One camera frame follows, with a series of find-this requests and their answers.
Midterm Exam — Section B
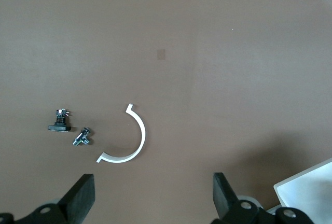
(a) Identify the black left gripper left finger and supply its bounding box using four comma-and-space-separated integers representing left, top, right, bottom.
17, 173, 96, 224

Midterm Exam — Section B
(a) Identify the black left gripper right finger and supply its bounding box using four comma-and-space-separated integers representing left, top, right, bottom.
212, 172, 260, 224

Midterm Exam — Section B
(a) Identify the white semicircular bracket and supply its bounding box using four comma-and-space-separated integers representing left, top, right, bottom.
96, 103, 147, 164

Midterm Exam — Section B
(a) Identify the white plastic drawer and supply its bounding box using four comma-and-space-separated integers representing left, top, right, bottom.
267, 157, 332, 224

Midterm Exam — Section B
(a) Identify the black switch module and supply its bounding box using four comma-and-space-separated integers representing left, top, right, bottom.
47, 108, 74, 133

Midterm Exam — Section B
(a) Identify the small metal fitting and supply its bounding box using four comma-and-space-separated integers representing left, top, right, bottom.
72, 127, 93, 148

